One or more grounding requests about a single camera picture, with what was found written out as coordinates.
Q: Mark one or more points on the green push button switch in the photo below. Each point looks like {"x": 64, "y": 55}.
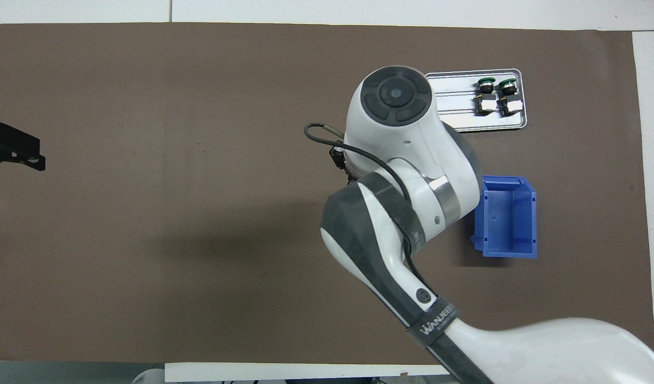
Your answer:
{"x": 512, "y": 106}
{"x": 485, "y": 105}

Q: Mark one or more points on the brown table mat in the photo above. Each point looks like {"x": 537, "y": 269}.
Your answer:
{"x": 145, "y": 266}

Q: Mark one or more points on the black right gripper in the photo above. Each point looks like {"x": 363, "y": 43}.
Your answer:
{"x": 337, "y": 157}

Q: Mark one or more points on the blue plastic storage bin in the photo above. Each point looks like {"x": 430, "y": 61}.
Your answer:
{"x": 510, "y": 224}

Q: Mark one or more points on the silver metal tray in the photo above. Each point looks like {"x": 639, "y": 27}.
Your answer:
{"x": 492, "y": 122}

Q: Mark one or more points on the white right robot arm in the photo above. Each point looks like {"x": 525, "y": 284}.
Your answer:
{"x": 396, "y": 138}

